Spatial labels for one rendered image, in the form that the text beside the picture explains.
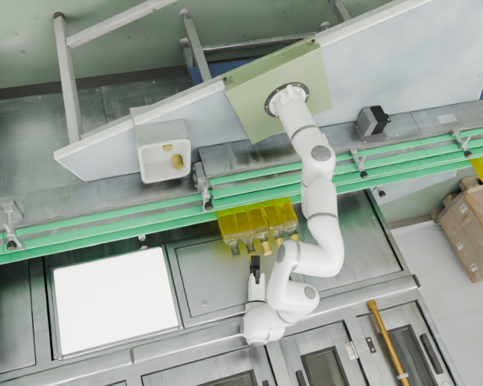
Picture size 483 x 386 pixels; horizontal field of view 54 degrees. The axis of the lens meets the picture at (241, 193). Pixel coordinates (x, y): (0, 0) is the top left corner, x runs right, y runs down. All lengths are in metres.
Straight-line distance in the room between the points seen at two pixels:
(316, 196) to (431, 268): 4.45
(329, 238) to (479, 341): 4.48
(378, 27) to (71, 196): 1.19
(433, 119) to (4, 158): 1.80
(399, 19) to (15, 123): 1.63
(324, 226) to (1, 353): 1.19
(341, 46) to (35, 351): 1.44
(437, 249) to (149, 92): 4.26
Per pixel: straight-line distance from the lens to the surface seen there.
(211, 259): 1.85
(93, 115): 2.28
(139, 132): 1.58
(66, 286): 1.86
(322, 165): 1.37
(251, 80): 1.45
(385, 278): 2.00
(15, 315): 1.91
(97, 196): 1.78
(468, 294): 5.80
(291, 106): 1.50
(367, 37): 1.62
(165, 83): 2.37
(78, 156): 1.69
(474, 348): 5.62
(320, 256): 1.29
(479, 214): 5.35
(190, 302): 1.79
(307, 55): 1.47
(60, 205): 1.79
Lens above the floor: 1.74
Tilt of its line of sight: 27 degrees down
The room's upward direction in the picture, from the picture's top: 162 degrees clockwise
